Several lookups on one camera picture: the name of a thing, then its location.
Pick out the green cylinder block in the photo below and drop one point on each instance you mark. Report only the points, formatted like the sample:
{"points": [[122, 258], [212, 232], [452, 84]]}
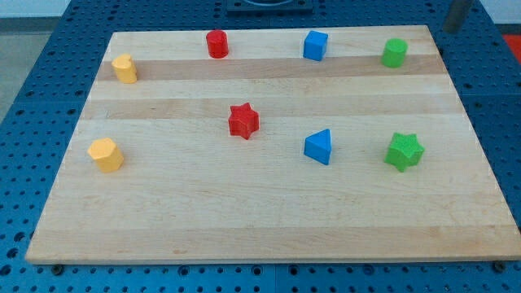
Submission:
{"points": [[394, 52]]}

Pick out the green star block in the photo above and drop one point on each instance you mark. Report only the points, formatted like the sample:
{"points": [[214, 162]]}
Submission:
{"points": [[404, 151]]}

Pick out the blue cube block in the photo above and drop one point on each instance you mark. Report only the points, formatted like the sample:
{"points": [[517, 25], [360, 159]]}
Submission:
{"points": [[315, 45]]}

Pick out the red cylinder block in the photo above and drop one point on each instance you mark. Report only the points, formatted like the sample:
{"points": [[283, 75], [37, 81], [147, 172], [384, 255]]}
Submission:
{"points": [[217, 44]]}

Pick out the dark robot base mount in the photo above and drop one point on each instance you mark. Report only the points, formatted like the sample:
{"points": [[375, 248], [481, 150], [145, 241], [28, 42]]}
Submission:
{"points": [[236, 7]]}

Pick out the yellow hexagon block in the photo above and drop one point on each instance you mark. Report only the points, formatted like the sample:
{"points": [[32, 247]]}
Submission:
{"points": [[106, 154]]}

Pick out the wooden board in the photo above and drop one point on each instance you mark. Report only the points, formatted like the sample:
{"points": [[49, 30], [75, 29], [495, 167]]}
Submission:
{"points": [[190, 193]]}

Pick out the grey metal pointer rod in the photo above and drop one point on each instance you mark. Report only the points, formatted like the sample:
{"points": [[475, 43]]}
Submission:
{"points": [[456, 15]]}

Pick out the yellow heart block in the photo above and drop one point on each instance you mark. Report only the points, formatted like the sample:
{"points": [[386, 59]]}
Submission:
{"points": [[125, 69]]}

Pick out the red star block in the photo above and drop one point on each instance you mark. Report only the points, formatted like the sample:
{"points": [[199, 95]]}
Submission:
{"points": [[243, 120]]}

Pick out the blue triangle block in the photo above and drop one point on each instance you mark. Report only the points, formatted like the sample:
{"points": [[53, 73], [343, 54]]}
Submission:
{"points": [[318, 146]]}

